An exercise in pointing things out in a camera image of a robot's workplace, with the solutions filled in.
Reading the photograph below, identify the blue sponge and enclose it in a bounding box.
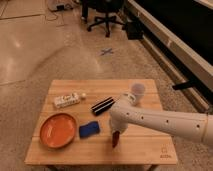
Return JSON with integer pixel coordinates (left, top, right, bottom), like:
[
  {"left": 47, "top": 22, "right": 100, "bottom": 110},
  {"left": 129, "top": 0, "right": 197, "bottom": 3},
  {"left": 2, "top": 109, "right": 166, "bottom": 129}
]
[{"left": 79, "top": 121, "right": 100, "bottom": 138}]

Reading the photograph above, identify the black office chair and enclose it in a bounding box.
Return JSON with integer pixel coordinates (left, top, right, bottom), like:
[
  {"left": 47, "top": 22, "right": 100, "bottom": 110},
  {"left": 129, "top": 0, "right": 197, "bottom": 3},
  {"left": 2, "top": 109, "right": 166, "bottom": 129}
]
[{"left": 81, "top": 0, "right": 125, "bottom": 37}]

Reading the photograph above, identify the black box on floor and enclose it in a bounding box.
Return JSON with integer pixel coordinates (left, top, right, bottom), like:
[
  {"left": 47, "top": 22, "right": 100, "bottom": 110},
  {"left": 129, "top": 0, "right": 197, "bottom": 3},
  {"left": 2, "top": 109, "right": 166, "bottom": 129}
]
[{"left": 126, "top": 22, "right": 143, "bottom": 40}]

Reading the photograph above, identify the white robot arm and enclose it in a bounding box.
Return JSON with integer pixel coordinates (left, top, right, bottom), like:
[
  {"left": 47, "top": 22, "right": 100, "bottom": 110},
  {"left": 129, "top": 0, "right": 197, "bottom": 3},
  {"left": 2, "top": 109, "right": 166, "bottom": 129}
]
[{"left": 109, "top": 93, "right": 213, "bottom": 147}]

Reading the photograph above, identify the black striped eraser block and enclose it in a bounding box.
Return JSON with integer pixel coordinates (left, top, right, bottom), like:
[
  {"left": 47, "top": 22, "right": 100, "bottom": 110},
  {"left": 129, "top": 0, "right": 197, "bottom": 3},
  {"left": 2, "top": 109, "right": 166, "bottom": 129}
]
[{"left": 91, "top": 97, "right": 115, "bottom": 116}]

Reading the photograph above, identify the white tube bottle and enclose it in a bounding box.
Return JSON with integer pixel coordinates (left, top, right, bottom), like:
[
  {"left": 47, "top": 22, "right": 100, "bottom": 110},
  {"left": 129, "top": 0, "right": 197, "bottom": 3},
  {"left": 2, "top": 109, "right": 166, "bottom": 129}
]
[{"left": 53, "top": 93, "right": 86, "bottom": 108}]

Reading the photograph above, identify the wooden table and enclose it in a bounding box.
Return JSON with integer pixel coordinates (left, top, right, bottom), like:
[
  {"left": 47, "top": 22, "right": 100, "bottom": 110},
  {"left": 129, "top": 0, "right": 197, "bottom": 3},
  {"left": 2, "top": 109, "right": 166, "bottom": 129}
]
[{"left": 25, "top": 79, "right": 177, "bottom": 166}]

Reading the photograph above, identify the red chili pepper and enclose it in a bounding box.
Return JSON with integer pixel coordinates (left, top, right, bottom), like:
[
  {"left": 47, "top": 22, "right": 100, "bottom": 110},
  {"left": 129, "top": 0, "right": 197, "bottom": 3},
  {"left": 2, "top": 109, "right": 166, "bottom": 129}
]
[{"left": 112, "top": 131, "right": 120, "bottom": 148}]

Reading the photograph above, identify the orange plate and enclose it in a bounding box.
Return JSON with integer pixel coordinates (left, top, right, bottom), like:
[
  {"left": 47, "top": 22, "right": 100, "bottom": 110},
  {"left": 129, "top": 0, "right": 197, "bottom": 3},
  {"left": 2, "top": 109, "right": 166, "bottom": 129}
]
[{"left": 39, "top": 113, "right": 77, "bottom": 149}]

